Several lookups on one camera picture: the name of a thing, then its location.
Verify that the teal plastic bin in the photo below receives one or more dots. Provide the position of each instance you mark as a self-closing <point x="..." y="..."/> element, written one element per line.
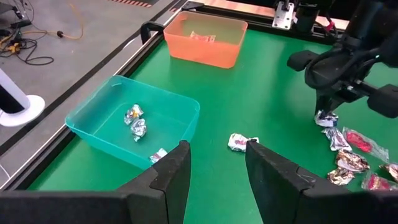
<point x="102" y="118"/>

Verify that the white red candy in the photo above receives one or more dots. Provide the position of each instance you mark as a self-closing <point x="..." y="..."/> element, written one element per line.
<point x="158" y="154"/>
<point x="239" y="142"/>

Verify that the white round-base pole stand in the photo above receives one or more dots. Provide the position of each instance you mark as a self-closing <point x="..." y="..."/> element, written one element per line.
<point x="28" y="109"/>

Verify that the silver foil candy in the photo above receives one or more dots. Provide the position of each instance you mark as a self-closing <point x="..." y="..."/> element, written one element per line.
<point x="326" y="119"/>
<point x="133" y="113"/>
<point x="139" y="128"/>

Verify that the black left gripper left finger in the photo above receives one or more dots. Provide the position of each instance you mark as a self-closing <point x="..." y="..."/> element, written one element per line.
<point x="168" y="193"/>

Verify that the red gummy clear wrapper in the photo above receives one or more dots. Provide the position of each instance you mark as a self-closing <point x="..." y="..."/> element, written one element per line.
<point x="376" y="182"/>
<point x="202" y="37"/>
<point x="362" y="143"/>

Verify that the gold brown candy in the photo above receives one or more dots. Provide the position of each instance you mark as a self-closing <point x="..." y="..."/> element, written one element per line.
<point x="340" y="175"/>
<point x="351" y="160"/>
<point x="391" y="169"/>

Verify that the silver wrapper candy right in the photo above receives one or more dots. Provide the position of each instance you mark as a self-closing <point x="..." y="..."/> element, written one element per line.
<point x="337" y="138"/>

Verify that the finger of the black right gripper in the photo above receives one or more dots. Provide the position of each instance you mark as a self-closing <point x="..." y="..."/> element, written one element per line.
<point x="330" y="104"/>
<point x="321" y="104"/>

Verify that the orange plastic bin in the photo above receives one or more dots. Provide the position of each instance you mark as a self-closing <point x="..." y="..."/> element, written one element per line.
<point x="199" y="53"/>

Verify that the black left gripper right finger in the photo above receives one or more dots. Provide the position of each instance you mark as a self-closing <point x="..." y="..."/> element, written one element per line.
<point x="273" y="186"/>

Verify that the black hazard-edged floor plate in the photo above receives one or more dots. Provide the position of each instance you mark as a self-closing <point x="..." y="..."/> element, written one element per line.
<point x="130" y="2"/>

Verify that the small red tag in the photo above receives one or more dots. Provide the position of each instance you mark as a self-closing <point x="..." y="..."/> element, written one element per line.
<point x="331" y="26"/>

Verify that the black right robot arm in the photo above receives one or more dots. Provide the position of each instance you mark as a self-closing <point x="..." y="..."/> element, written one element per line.
<point x="367" y="21"/>

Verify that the silver metal mounting bracket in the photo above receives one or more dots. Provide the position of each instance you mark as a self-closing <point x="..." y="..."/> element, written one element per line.
<point x="281" y="14"/>

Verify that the green felt table mat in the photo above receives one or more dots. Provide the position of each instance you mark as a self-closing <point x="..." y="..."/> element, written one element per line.
<point x="248" y="93"/>

